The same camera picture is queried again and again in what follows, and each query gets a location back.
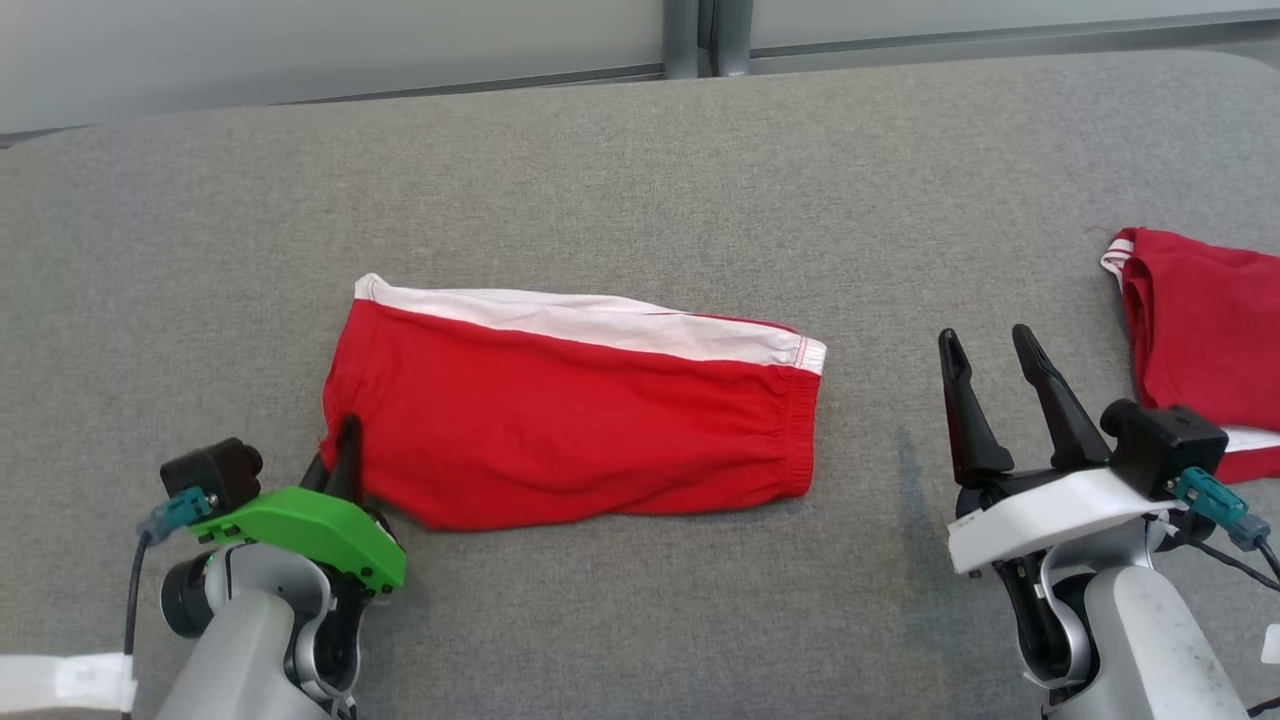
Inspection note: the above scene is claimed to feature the grey wall base rail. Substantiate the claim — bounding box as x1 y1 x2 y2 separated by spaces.
0 65 666 151
750 8 1280 49

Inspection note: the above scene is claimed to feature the left camera black cable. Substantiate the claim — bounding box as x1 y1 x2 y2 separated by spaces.
120 530 153 713

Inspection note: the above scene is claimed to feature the red shorts white stripe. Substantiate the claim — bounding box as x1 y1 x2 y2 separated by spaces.
319 272 829 532

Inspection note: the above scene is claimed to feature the camera teal connector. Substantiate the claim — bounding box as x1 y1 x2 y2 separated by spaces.
138 486 218 547
1172 466 1274 552

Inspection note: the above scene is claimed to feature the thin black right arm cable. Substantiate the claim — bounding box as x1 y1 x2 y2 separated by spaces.
1160 530 1280 593

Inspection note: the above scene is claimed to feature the red white T-shirt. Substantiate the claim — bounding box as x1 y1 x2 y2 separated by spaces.
1100 227 1280 487

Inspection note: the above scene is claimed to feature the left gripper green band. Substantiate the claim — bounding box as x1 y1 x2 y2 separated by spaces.
188 414 409 601

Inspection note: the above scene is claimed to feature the long white cable label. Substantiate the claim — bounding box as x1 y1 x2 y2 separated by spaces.
0 651 138 714

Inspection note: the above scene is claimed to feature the grey partition post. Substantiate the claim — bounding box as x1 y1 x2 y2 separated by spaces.
712 0 755 78
662 0 703 81

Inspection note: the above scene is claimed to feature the right camera teal connector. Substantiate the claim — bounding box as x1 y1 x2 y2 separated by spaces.
1172 466 1274 552

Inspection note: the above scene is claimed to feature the left camera teal connector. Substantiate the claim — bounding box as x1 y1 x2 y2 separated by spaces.
138 486 218 547

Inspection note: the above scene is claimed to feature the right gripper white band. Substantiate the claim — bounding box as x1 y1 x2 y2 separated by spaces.
937 323 1187 577

